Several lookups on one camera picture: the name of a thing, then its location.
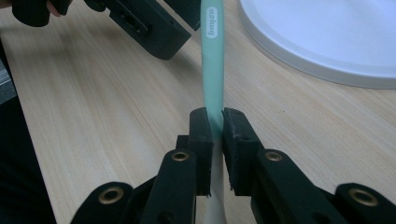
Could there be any teal-handled white spatula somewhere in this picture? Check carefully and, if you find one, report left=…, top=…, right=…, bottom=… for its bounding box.
left=200, top=0, right=228, bottom=224

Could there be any white utensil rack stand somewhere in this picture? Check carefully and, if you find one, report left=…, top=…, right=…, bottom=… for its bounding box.
left=237, top=0, right=396, bottom=91

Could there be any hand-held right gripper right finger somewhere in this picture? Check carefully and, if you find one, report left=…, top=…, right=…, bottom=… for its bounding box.
left=221, top=106, right=344, bottom=224

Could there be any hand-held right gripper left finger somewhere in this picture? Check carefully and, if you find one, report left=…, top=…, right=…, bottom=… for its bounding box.
left=139, top=106, right=216, bottom=224

